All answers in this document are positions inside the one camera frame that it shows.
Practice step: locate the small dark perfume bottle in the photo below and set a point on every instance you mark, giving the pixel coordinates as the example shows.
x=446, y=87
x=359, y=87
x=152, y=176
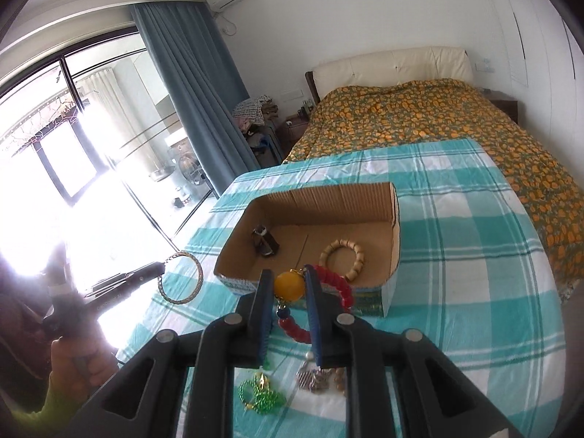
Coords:
x=263, y=241

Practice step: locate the cardboard box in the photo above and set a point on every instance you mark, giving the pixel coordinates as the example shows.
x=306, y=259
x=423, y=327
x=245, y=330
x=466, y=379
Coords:
x=351, y=229

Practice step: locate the white wardrobe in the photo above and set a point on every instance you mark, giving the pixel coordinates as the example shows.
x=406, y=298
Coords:
x=546, y=71

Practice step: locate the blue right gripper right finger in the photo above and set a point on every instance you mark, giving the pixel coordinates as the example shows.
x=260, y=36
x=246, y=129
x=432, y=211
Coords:
x=317, y=314

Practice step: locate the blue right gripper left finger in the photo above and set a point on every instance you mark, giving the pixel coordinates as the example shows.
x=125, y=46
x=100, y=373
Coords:
x=260, y=317

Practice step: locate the dark wooden nightstand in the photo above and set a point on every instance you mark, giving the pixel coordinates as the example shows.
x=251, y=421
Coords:
x=290, y=131

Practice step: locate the red bead bracelet amber bead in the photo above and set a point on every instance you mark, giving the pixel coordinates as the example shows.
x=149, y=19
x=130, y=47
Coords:
x=325, y=293

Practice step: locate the orange floral bedspread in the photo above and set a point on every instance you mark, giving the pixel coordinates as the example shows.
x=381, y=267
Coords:
x=355, y=118

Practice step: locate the teal plaid tablecloth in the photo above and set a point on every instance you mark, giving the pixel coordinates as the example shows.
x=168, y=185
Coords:
x=472, y=274

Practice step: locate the green sleeve forearm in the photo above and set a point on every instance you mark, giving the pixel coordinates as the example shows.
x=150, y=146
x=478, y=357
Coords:
x=62, y=402

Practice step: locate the wooden bead string metal pendant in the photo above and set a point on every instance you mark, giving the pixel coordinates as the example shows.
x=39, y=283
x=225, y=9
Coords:
x=316, y=379

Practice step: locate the right dark nightstand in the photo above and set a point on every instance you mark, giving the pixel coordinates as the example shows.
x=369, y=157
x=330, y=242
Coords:
x=505, y=103

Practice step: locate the blue curtain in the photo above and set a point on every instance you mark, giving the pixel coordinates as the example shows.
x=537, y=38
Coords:
x=203, y=83

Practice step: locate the pile of clothes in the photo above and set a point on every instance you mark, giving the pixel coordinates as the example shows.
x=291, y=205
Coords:
x=255, y=112

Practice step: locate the cream padded headboard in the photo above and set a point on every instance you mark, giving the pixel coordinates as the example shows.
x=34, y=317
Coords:
x=390, y=67

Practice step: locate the left hand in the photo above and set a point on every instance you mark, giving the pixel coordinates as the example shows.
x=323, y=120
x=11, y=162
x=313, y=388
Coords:
x=81, y=365

